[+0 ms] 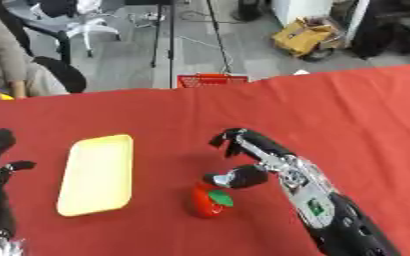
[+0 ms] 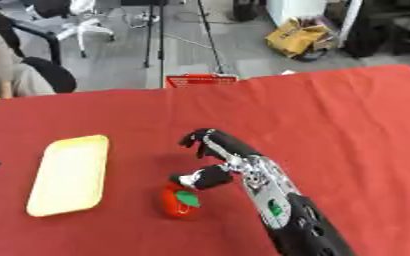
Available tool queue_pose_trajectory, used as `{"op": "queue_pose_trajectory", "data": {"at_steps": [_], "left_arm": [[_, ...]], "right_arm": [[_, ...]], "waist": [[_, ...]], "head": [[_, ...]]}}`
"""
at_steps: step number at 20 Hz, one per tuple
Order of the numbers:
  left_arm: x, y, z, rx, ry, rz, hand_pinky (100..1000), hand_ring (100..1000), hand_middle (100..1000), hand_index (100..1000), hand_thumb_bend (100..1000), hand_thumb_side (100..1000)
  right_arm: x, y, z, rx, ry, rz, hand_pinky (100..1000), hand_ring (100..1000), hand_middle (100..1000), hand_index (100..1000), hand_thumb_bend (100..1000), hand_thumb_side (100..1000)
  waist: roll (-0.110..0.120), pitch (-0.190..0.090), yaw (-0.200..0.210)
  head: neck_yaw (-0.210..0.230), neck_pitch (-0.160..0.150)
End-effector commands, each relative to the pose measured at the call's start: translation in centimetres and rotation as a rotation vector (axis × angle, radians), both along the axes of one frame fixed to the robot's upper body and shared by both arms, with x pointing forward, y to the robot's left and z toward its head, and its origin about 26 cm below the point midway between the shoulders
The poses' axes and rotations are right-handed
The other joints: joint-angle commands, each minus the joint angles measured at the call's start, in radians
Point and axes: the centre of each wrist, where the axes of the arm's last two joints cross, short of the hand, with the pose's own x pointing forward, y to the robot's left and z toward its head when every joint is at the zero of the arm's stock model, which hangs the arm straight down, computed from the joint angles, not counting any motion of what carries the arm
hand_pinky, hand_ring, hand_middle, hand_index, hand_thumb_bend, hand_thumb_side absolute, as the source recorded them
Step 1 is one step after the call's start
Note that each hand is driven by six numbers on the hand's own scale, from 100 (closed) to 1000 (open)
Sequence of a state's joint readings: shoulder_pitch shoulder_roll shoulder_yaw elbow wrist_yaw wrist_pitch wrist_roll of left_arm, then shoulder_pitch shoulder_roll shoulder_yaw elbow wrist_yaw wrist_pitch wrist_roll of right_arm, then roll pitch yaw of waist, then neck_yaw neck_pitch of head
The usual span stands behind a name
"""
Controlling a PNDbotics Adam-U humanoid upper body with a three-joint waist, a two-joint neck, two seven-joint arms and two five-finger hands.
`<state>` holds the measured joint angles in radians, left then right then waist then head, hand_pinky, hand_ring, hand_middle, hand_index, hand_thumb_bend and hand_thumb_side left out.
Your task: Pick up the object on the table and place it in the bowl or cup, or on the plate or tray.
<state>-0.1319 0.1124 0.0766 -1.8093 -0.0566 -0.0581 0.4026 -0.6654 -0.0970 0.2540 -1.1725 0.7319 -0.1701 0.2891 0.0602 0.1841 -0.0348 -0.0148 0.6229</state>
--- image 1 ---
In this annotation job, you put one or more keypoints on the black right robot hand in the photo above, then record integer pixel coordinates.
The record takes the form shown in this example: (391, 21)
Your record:
(255, 141)

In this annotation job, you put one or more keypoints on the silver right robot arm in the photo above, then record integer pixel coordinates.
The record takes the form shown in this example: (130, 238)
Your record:
(331, 206)

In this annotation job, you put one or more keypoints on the red plastic basket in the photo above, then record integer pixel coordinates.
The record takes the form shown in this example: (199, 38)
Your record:
(212, 80)

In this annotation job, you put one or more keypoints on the red toy tomato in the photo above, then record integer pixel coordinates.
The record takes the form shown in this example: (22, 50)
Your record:
(208, 201)

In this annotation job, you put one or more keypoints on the yellow object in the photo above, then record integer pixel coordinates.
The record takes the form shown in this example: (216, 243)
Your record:
(5, 97)

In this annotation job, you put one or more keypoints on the pale yellow tray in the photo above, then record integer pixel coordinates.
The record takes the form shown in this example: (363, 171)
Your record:
(96, 175)

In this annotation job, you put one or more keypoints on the person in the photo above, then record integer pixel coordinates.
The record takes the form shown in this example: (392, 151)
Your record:
(10, 56)

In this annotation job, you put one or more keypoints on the black fan base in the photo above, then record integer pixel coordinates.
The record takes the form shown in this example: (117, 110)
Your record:
(248, 10)

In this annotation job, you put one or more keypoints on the black tripod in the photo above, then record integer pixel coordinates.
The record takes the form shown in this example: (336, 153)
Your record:
(173, 36)

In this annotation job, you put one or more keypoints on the black chair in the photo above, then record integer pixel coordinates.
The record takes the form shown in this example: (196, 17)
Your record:
(65, 74)

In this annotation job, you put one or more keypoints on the white office chair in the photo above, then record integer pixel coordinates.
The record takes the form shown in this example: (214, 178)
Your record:
(80, 20)

